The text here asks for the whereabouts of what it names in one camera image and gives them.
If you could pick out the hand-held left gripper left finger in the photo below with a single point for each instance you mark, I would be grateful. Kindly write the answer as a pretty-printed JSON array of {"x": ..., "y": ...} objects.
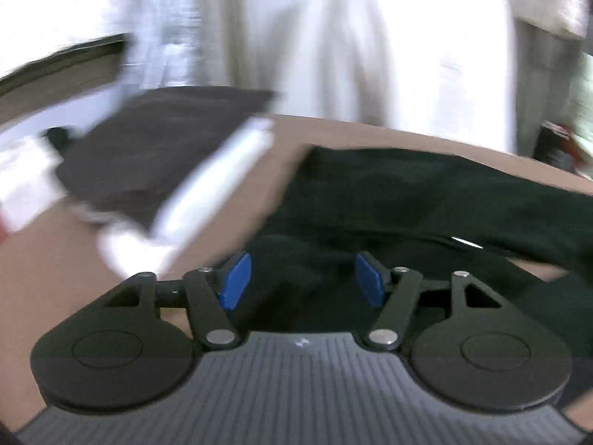
[{"x": 236, "y": 282}]

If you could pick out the white crumpled cloth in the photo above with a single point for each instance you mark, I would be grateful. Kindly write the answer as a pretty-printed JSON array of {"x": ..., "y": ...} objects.
[{"x": 28, "y": 181}]

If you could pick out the pale green jacket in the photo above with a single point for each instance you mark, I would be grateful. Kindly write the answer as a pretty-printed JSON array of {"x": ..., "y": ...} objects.
[{"x": 584, "y": 97}]

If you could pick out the silver crinkled foil sheet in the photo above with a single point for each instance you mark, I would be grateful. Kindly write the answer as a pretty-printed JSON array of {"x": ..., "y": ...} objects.
[{"x": 171, "y": 18}]

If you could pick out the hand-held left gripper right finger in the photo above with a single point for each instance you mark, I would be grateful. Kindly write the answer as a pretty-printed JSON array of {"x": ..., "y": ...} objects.
[{"x": 370, "y": 280}]

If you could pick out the black clothes pile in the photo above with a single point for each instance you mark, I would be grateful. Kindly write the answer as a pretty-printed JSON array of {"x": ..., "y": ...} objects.
[{"x": 553, "y": 148}]

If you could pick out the dark grey folded garment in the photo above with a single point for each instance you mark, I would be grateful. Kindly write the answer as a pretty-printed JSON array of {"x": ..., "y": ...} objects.
[{"x": 153, "y": 157}]

